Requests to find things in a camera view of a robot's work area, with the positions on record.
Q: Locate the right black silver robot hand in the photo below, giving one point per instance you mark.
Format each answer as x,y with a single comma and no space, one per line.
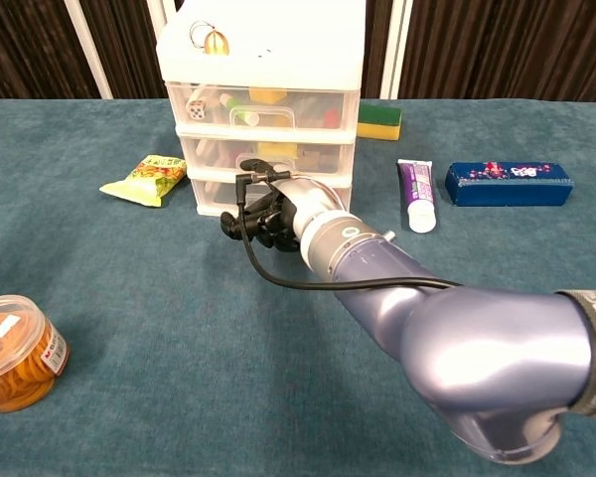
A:
303,199

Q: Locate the clear lowest drawer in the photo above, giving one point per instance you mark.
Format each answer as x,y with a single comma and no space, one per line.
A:
213,196

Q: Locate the white plastic drawer cabinet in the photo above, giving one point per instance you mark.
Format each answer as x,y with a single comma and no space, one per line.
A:
278,40

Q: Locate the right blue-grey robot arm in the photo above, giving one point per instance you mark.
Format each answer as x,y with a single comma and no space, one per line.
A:
452,338

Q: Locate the clear highest drawer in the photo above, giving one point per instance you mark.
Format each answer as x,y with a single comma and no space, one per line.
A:
179,99

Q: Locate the green yellow sponge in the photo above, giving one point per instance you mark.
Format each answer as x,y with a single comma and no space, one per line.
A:
380,124

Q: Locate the yellow toy block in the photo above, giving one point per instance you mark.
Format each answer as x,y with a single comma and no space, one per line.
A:
268,95

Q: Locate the green white marker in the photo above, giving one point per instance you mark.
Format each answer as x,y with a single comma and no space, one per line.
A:
238,107

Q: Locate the purple toothpaste tube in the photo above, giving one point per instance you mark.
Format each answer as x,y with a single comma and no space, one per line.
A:
417,194

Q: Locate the white dotted dice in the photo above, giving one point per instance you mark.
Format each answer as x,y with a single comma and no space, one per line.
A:
196,110

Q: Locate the yellow-green snack packet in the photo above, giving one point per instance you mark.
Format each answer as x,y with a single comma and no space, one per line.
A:
146,181

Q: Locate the teal table cloth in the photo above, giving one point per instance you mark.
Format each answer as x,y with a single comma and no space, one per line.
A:
179,323

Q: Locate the dark blue printed box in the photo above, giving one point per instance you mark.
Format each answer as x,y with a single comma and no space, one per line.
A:
506,186

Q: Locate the dark brown pleated curtain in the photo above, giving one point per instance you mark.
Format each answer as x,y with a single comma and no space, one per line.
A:
30,49

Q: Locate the clear jar of rubber bands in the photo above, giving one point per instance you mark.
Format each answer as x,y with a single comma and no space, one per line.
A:
15,358

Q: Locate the white frame post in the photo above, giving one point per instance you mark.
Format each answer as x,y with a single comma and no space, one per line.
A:
156,15
396,49
87,49

